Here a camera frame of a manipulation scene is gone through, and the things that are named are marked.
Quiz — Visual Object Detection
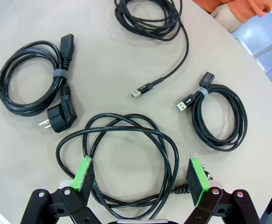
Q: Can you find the black braided USB cable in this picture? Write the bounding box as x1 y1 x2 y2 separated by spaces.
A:
114 0 189 100
176 71 248 152

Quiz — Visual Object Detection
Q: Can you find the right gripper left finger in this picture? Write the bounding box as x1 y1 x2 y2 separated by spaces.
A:
20 156 97 224

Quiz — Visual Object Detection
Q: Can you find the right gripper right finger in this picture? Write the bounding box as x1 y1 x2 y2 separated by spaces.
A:
184 157 261 224

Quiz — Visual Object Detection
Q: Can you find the person in orange hoodie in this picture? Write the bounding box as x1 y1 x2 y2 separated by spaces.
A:
191 0 272 23

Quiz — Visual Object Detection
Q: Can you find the person's left hand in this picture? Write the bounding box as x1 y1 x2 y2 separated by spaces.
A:
210 4 242 33

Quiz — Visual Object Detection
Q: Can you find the black power cable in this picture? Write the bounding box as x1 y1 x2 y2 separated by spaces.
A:
56 113 215 217
0 34 78 134

